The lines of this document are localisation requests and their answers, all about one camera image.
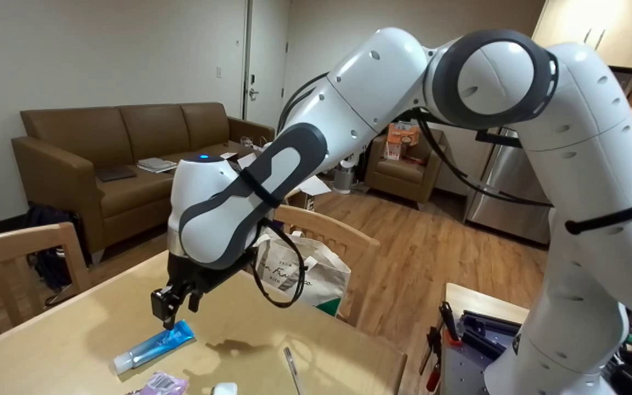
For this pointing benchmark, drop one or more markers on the silver pen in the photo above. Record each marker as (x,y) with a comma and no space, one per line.
(292,368)

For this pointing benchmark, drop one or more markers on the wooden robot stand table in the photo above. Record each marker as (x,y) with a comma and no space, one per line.
(477,297)

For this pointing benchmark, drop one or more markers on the stack of papers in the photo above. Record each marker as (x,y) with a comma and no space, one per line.
(156,165)

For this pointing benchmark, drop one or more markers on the brown armchair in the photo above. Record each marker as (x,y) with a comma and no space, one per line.
(401,176)

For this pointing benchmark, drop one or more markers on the wooden slat back chair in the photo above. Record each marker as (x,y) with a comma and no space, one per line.
(17,244)

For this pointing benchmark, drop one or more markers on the white door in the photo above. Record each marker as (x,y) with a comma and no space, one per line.
(265,58)

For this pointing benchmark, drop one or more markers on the orange package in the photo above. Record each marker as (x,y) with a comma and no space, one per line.
(402,141)

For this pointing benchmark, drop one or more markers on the light wooden kitchen cabinets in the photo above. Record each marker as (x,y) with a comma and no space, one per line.
(601,29)

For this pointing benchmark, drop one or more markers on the white bladeless fan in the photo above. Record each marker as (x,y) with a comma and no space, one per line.
(341,178)

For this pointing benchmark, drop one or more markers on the black orange bar clamp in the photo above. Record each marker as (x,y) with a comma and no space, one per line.
(447,321)

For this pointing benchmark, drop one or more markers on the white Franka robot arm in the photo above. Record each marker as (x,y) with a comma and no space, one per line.
(587,145)

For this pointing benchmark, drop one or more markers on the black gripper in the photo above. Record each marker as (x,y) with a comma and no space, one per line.
(192,277)

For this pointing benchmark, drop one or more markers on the black red bar clamp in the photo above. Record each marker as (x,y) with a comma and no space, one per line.
(431,359)

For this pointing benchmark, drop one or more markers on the black backpack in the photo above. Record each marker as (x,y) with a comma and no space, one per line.
(50,265)

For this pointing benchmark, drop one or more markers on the small white box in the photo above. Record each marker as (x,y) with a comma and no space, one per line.
(224,389)

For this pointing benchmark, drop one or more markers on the beige canvas tote bag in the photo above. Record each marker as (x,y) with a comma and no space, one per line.
(327,274)

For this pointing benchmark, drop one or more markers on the dark laptop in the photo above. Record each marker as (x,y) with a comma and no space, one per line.
(114,174)

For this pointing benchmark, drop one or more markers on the wooden chair with dark seat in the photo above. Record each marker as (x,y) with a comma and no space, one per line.
(338,232)

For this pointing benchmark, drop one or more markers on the loose white paper sheets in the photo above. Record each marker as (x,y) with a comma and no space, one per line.
(315,187)

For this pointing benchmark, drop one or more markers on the blue squeeze tube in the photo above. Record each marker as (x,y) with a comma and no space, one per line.
(155,347)

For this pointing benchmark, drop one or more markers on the stainless steel refrigerator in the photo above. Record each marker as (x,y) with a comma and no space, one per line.
(509,209)

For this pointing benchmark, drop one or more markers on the dark blue bracket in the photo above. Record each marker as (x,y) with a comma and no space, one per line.
(490,332)

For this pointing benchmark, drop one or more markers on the brown leather sofa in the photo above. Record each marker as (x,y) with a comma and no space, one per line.
(89,145)

